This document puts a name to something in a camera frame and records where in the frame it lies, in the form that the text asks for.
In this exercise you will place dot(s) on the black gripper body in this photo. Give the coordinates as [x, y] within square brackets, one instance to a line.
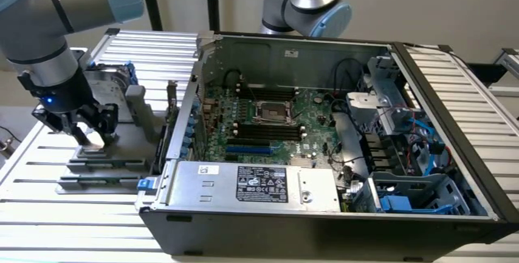
[64, 93]

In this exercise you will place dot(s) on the square CPU chip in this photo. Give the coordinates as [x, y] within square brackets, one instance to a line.
[93, 149]

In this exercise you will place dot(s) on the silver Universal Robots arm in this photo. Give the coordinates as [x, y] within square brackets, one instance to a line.
[32, 17]

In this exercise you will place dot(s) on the black expansion slot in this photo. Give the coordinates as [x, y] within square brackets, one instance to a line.
[248, 142]

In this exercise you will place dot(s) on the blue expansion slot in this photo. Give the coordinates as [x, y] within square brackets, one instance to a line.
[248, 151]

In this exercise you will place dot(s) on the black RAM slot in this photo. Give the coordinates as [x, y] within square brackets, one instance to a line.
[269, 129]
[269, 126]
[266, 91]
[269, 133]
[266, 98]
[269, 137]
[266, 95]
[266, 88]

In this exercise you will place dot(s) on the metal CPU socket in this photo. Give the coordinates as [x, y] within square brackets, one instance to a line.
[272, 112]

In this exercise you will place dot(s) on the grey parts rack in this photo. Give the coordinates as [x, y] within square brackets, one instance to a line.
[137, 114]

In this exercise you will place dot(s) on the green RAM stick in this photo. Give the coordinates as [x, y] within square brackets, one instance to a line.
[101, 180]
[113, 162]

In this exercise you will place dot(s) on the blue plastic case latch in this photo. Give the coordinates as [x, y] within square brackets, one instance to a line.
[145, 184]

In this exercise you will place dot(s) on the small white sticker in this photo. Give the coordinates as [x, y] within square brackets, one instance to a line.
[208, 170]

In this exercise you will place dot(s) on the silver power supply unit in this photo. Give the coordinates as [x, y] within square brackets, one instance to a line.
[185, 190]

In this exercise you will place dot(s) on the black vertical pole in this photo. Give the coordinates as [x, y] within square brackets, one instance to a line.
[210, 2]
[152, 2]

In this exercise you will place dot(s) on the black power supply label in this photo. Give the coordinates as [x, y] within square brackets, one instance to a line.
[262, 184]

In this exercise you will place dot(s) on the thin metal locking lever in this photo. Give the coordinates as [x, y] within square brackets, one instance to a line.
[296, 116]

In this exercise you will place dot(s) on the small silver chipset heatsink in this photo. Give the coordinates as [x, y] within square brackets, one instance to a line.
[302, 162]

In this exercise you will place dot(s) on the silver coin cell battery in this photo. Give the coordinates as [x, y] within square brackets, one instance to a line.
[318, 99]

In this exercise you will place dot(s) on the green motherboard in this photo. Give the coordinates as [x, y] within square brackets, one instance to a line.
[320, 117]

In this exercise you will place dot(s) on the black open PC case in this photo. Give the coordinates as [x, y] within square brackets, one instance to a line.
[282, 232]

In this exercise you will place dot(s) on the silver metal support bar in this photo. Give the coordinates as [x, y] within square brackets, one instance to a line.
[348, 141]

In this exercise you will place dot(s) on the black fan shroud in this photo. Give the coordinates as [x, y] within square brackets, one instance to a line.
[380, 152]

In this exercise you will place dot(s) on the silver metal disk bay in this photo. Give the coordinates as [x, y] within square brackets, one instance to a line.
[384, 93]

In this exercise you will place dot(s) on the hard disk with blue bracket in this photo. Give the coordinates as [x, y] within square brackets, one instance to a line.
[106, 84]

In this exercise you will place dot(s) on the white case wall sticker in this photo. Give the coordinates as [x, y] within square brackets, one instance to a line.
[290, 53]

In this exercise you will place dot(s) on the aluminium frame profile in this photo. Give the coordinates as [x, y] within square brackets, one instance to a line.
[507, 62]

